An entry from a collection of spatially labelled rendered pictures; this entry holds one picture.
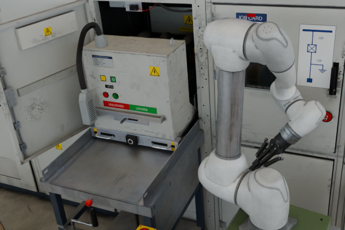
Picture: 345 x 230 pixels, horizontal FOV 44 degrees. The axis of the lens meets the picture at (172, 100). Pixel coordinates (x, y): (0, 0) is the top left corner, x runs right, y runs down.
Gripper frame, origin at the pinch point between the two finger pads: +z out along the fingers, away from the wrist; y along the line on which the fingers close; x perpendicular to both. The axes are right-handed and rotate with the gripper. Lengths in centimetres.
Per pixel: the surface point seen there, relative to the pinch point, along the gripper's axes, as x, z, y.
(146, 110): -26, 22, -51
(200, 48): -15, -17, -62
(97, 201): -44, 58, -19
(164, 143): -13.4, 29.8, -37.5
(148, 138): -18, 34, -44
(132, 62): -43, 6, -63
